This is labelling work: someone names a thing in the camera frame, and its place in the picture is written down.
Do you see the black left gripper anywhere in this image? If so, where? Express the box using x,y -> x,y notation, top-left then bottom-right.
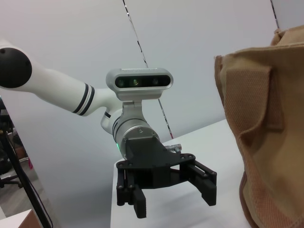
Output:
115,135 -> 218,212

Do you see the khaki canvas food bag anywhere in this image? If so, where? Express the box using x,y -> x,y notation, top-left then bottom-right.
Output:
213,25 -> 304,228

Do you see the black stand pole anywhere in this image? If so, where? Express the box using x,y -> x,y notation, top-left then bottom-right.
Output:
0,95 -> 53,228

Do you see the brown cardboard box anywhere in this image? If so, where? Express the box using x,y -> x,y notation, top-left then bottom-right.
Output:
0,209 -> 46,228

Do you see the black office chair base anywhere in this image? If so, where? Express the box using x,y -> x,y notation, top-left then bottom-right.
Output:
0,175 -> 21,189

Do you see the left gripper cable connector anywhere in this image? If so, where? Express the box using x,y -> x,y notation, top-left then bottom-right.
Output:
165,143 -> 182,153

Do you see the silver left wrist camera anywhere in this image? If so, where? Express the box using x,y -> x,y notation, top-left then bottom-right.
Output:
105,67 -> 174,124

